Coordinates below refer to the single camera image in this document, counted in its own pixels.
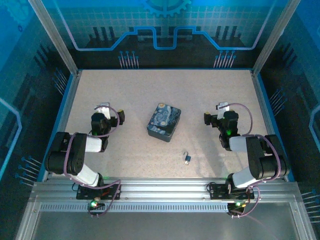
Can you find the small blue padlock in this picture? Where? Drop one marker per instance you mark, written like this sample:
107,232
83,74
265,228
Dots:
188,157

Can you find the starry night tin box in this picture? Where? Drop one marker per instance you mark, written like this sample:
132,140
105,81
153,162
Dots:
163,120

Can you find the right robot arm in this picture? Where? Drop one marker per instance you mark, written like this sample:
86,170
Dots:
255,155

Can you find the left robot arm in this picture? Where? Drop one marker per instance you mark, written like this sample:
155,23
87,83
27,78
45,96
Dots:
75,155

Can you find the left controller board with LED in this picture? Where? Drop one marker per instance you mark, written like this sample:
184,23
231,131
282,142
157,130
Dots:
95,204

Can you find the controller board with led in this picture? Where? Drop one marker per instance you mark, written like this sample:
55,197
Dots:
95,204
237,205

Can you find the right controller board with LED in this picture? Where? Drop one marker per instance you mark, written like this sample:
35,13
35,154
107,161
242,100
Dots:
237,205

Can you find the grey metal shelf panel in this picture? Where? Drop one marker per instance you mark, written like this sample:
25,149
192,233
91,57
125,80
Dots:
162,225

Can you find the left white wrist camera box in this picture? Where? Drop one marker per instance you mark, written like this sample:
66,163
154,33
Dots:
106,110

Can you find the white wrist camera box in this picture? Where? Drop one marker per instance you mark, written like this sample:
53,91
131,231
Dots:
106,110
222,108

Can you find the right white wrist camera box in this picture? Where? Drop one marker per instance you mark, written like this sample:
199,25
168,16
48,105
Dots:
222,108

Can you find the aluminium side rail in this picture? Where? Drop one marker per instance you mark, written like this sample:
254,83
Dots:
67,112
262,105

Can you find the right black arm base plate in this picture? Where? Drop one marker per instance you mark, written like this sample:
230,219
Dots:
220,192

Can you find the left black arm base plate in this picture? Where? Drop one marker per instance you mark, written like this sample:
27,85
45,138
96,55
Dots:
85,193

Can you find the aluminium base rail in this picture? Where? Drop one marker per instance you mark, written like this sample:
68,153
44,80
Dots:
162,190

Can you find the aluminium frame post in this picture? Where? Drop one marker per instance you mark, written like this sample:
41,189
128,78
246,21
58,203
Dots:
53,37
275,37

